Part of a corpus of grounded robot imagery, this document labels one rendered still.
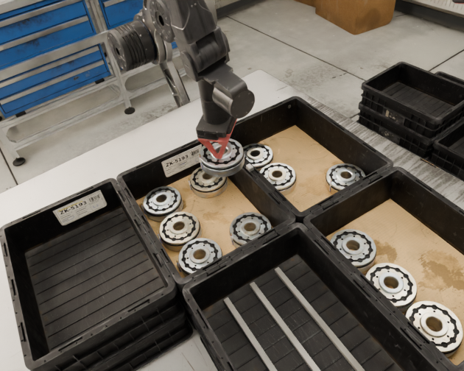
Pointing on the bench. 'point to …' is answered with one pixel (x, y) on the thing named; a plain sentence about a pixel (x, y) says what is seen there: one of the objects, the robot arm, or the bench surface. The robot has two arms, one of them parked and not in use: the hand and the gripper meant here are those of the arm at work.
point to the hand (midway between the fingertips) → (221, 148)
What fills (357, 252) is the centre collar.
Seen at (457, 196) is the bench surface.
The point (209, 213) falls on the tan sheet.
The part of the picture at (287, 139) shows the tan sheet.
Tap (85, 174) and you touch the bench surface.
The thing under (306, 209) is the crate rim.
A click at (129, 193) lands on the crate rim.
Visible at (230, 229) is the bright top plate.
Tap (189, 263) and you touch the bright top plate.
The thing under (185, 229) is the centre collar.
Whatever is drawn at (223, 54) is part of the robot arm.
